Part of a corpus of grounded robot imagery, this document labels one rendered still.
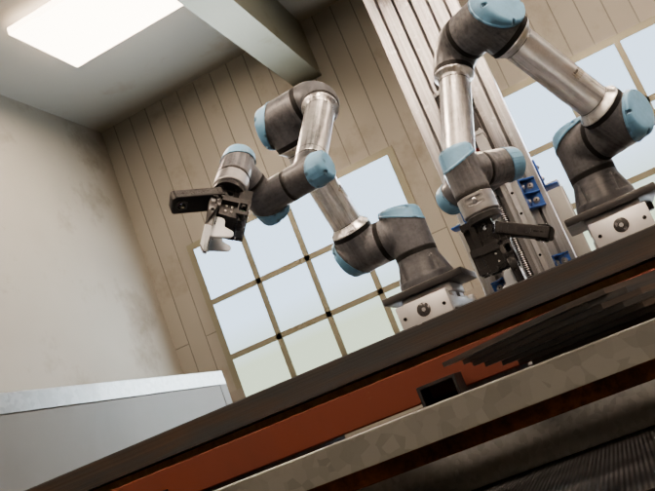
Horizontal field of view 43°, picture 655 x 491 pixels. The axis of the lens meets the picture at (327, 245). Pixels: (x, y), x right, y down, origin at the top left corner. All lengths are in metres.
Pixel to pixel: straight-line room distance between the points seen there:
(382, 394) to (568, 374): 0.41
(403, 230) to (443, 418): 1.49
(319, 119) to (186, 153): 4.06
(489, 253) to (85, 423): 0.89
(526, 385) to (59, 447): 1.16
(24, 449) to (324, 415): 0.70
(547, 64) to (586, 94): 0.12
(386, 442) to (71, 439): 1.08
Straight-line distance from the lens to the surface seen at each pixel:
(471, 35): 1.99
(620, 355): 0.74
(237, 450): 1.17
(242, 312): 5.69
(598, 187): 2.15
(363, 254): 2.25
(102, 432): 1.85
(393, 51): 2.53
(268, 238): 5.64
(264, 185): 1.88
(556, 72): 2.04
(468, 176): 1.69
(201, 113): 6.05
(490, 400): 0.74
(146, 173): 6.18
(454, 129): 1.93
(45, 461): 1.69
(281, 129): 2.20
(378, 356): 1.09
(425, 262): 2.19
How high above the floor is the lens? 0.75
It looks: 12 degrees up
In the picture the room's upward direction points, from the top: 22 degrees counter-clockwise
